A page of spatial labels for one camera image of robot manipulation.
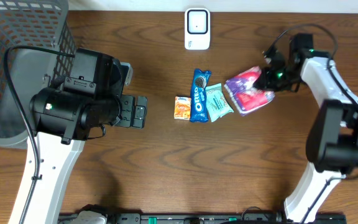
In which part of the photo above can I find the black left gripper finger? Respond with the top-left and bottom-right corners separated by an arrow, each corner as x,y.
132,96 -> 147,129
116,95 -> 135,128

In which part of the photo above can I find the purple pink tissue pack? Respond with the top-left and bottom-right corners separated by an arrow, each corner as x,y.
224,66 -> 275,116

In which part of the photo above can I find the orange tissue pack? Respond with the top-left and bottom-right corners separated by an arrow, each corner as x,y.
173,96 -> 191,121

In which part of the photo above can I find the blue Oreo cookie pack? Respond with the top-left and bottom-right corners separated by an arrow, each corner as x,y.
190,68 -> 211,123

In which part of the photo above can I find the mint green tissue pack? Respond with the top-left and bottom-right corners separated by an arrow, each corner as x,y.
206,83 -> 234,122

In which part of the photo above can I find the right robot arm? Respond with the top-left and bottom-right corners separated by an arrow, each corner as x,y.
254,33 -> 358,223

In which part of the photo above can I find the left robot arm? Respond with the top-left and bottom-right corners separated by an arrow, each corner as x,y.
9,49 -> 147,223

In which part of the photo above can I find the grey plastic mesh basket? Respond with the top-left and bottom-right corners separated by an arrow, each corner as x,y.
0,0 -> 76,149

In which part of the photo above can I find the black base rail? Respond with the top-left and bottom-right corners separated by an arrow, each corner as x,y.
57,205 -> 347,224

